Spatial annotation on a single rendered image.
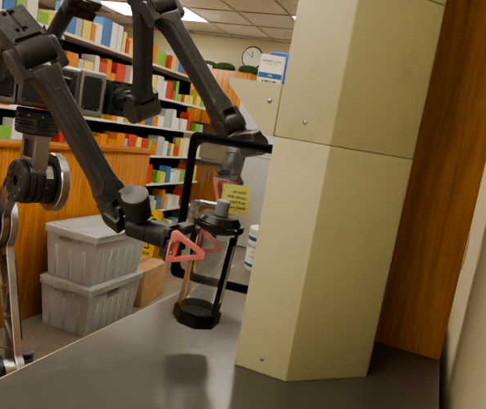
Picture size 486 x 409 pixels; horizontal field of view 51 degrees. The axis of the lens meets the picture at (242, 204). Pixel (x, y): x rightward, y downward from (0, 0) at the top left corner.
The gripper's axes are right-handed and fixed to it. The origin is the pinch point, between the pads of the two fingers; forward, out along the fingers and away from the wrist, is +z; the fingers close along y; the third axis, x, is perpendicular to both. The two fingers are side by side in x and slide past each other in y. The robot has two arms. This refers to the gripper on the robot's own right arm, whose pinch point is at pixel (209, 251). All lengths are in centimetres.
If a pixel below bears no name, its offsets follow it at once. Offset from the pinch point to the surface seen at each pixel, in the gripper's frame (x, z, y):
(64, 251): 77, -150, 157
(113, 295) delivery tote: 104, -124, 182
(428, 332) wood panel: 11, 49, 32
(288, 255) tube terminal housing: -5.3, 17.1, -3.4
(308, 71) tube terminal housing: -39.8, 11.8, -3.1
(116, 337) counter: 22.2, -12.8, -8.4
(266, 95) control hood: -33.9, 4.8, -2.9
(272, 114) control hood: -30.6, 6.9, -3.0
